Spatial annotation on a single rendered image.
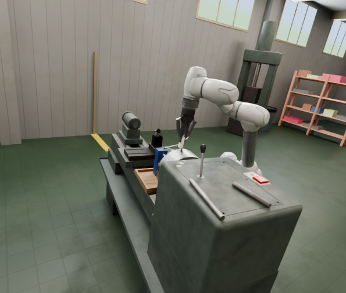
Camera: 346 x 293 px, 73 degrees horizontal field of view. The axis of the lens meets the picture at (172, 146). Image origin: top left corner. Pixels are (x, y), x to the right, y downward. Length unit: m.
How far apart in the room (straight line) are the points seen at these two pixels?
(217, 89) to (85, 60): 4.01
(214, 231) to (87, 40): 4.43
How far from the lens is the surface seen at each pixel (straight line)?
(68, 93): 4.97
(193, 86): 1.21
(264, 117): 1.64
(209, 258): 1.04
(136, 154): 2.05
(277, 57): 6.52
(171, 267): 1.40
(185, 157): 1.46
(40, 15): 4.82
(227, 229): 0.95
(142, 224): 1.96
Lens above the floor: 1.81
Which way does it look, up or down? 21 degrees down
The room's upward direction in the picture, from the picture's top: 9 degrees clockwise
